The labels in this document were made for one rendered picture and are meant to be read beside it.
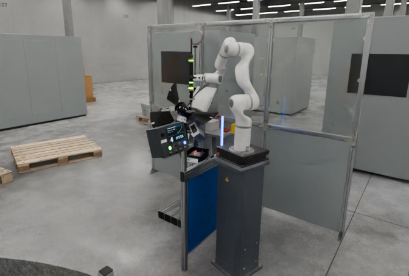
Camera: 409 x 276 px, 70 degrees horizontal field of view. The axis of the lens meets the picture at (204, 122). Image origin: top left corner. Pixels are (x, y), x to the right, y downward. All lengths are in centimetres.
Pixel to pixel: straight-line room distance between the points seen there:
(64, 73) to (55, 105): 83
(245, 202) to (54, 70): 653
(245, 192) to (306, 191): 113
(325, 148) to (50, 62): 656
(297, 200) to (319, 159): 52
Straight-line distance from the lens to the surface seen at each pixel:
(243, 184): 215
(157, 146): 190
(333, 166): 303
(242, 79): 213
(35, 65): 782
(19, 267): 145
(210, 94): 305
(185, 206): 233
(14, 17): 1493
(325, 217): 326
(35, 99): 786
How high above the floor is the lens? 173
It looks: 14 degrees down
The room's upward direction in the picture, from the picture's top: 1 degrees clockwise
